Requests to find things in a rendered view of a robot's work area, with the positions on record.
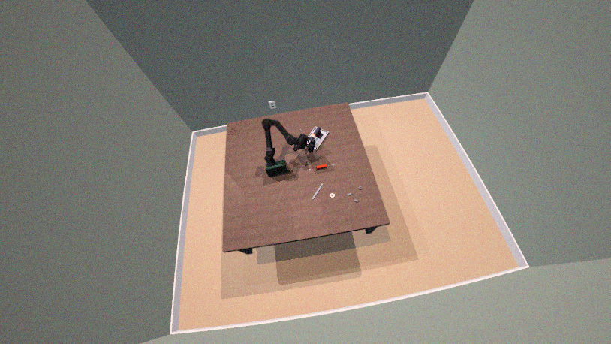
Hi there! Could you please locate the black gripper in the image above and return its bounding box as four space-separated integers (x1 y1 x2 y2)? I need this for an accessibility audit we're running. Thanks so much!
302 143 315 152

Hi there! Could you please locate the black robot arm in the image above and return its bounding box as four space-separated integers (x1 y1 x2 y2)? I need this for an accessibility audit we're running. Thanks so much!
262 119 309 167

